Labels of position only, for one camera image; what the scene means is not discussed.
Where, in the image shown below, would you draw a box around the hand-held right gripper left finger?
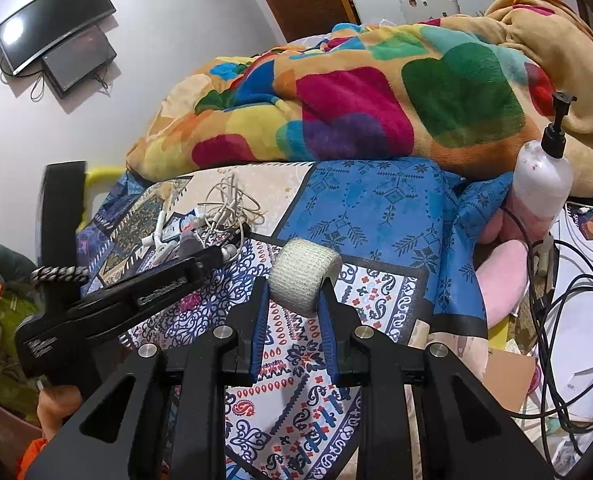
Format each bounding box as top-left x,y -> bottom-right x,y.
24,276 -> 272,480

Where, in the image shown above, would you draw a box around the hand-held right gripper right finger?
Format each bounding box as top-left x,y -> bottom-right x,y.
317,277 -> 557,480

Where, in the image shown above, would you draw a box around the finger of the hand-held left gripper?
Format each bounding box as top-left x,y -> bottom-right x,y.
179,225 -> 251,282

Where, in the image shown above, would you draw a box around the small purple-grey scrap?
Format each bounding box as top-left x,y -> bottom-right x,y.
178,232 -> 203,259

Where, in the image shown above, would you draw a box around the white gauze bandage roll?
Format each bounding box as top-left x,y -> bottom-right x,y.
270,240 -> 343,318

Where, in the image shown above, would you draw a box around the person's left forearm orange sleeve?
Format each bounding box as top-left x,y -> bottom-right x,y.
15,437 -> 48,480

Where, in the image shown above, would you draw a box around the person's left hand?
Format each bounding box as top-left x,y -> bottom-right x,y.
36,385 -> 84,442

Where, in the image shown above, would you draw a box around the small white blue packet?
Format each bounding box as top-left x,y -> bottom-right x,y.
161,206 -> 203,242

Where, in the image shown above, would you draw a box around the white plastic clip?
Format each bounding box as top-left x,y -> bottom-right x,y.
140,210 -> 184,263

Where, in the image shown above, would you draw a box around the green cloth bag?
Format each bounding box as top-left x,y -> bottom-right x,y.
0,243 -> 41,413

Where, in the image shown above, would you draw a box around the blue patterned bed sheet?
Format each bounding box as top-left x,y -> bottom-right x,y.
76,159 -> 514,480

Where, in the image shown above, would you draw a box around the brown cardboard piece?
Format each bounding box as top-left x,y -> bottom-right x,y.
480,347 -> 535,407

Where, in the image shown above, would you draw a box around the pink plush cushion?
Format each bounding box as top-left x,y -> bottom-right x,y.
473,200 -> 530,332

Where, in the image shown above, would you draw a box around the colourful patchwork fleece blanket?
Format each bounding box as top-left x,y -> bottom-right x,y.
126,15 -> 577,181

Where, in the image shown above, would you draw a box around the small black monitor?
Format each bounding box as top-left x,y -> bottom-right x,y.
42,23 -> 118,99

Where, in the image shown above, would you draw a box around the white pump bottle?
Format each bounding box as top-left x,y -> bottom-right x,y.
511,91 -> 578,239

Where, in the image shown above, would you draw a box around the large black curved monitor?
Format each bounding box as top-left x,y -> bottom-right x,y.
0,0 -> 117,77

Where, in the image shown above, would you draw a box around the tan fleece blanket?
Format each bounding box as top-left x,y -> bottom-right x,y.
483,0 -> 593,198

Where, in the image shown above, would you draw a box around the braided black white cord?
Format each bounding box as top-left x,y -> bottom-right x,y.
30,266 -> 90,284

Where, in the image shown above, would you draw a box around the tangled white cables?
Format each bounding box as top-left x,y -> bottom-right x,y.
195,172 -> 268,242

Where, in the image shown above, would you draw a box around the yellow bed frame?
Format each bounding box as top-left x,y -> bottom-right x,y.
83,165 -> 128,222

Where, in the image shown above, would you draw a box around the black cables bundle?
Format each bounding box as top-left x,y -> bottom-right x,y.
525,238 -> 593,422

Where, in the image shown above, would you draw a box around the white wall box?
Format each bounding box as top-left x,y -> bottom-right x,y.
397,0 -> 460,24

